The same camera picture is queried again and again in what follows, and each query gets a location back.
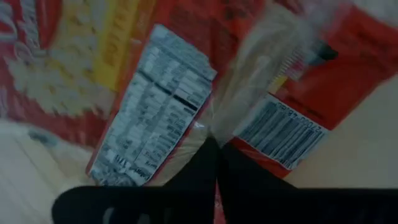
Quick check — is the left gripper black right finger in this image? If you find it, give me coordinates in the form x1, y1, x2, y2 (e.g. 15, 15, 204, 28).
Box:
216, 142, 398, 224

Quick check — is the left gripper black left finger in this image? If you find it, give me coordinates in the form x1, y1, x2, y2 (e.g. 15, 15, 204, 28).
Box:
52, 136, 219, 224

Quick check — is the red popcorn bag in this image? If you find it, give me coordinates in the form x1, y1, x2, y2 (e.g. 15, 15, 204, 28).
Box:
85, 0, 398, 188

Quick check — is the popcorn bag with popcorn picture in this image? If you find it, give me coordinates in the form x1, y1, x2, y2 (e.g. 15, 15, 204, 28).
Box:
0, 0, 156, 150

